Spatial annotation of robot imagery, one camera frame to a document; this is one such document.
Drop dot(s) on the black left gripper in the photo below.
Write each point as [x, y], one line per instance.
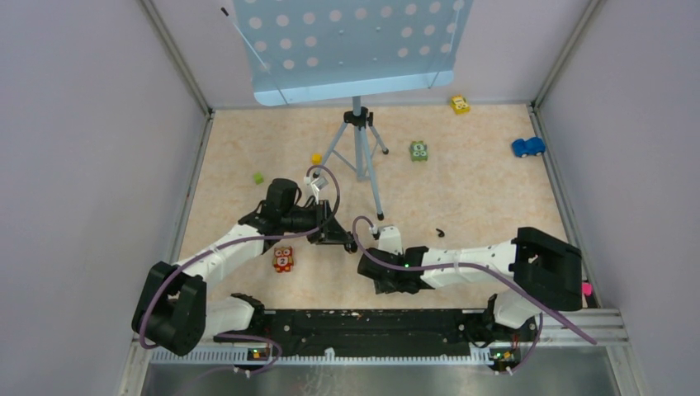
[330, 230]

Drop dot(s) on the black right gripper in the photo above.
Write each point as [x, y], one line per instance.
[384, 286]

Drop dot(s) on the earbuds case base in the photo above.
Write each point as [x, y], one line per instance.
[350, 247]

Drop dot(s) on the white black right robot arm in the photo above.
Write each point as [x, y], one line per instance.
[541, 272]

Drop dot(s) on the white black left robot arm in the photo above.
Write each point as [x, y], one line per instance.
[173, 311]

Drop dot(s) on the red owl number block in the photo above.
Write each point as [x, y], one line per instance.
[283, 259]

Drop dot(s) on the small yellow cube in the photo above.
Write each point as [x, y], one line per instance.
[316, 158]

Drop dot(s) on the small green cube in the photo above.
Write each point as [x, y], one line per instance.
[258, 178]

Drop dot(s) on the green monster toy block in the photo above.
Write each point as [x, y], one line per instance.
[418, 151]

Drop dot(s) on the yellow toy block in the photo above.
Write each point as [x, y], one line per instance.
[459, 105]

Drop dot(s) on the blue toy car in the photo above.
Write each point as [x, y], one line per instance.
[533, 146]

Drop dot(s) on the pink highlighter marker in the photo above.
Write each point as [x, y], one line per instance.
[587, 289]

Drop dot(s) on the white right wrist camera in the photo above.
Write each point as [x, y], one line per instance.
[388, 239]

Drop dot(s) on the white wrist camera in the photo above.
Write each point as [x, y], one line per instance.
[388, 239]
[314, 185]

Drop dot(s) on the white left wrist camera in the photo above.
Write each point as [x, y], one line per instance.
[314, 185]

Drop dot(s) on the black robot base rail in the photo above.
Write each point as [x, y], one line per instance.
[380, 333]

